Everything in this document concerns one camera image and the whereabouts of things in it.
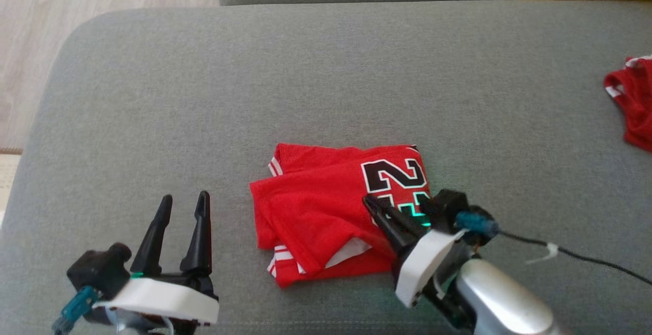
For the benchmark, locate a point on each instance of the large grey sofa seat cushion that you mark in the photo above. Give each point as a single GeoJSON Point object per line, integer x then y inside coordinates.
{"type": "Point", "coordinates": [305, 80]}

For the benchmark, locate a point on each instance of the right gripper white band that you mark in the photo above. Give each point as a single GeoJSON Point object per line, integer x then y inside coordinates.
{"type": "Point", "coordinates": [425, 263]}

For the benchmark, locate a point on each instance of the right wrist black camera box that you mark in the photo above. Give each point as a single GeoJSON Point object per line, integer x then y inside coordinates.
{"type": "Point", "coordinates": [445, 210]}

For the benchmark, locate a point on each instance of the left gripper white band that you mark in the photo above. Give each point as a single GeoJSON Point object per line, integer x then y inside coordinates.
{"type": "Point", "coordinates": [163, 297]}

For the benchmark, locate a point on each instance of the red basketball jersey white sleeves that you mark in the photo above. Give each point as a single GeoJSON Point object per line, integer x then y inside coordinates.
{"type": "Point", "coordinates": [321, 207]}

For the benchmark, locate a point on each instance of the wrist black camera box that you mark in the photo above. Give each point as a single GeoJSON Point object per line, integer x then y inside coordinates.
{"type": "Point", "coordinates": [445, 210]}
{"type": "Point", "coordinates": [97, 269]}

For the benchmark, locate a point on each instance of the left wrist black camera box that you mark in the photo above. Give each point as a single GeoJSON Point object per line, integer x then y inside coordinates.
{"type": "Point", "coordinates": [97, 269]}

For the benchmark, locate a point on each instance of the beige rug with brown edge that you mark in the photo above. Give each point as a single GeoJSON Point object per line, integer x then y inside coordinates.
{"type": "Point", "coordinates": [7, 187]}

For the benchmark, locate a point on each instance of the red shorts with white stripe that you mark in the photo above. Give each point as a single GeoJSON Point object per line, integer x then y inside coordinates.
{"type": "Point", "coordinates": [634, 101]}

